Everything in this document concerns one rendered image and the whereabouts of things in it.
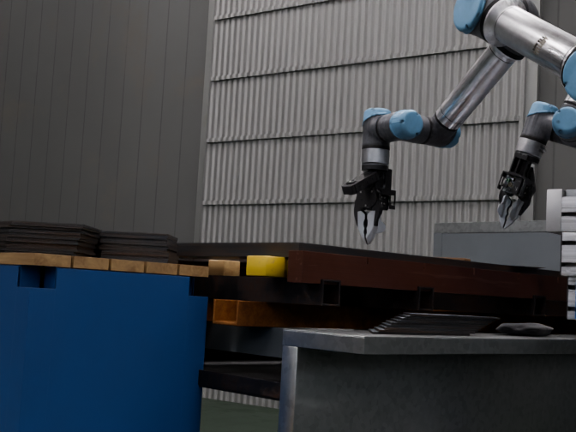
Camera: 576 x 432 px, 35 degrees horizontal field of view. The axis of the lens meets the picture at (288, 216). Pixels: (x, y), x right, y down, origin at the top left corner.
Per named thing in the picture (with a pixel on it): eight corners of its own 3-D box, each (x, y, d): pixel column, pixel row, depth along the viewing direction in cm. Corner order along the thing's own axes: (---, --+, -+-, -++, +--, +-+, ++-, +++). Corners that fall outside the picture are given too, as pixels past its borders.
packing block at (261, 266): (245, 275, 182) (246, 255, 182) (264, 277, 185) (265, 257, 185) (266, 276, 177) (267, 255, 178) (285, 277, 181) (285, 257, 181)
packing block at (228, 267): (207, 276, 219) (208, 260, 220) (223, 277, 223) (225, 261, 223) (223, 277, 215) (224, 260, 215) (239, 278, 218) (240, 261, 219)
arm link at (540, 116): (560, 105, 254) (530, 98, 257) (546, 143, 254) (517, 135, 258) (563, 111, 261) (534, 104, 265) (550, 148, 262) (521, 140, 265)
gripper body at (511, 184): (495, 189, 258) (509, 149, 258) (504, 195, 266) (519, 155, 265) (519, 197, 254) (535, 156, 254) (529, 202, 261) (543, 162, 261)
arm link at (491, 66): (549, -7, 225) (437, 129, 257) (515, -16, 219) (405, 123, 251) (569, 25, 218) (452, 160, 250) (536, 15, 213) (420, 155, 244)
